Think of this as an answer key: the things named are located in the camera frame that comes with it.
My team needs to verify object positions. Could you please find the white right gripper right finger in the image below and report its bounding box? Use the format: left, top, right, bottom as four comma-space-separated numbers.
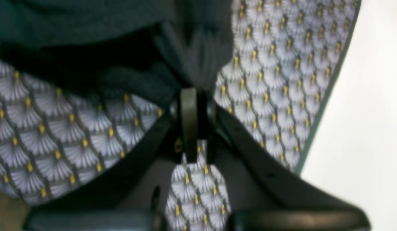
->
197, 93, 371, 231

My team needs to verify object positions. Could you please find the dark grey T-shirt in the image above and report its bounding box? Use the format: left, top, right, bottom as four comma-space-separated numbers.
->
0, 0, 233, 107

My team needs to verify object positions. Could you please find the fan-patterned table cloth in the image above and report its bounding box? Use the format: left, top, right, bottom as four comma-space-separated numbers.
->
0, 0, 361, 231

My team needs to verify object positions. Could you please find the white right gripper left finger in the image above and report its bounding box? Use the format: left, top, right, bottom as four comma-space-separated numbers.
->
23, 97, 184, 231

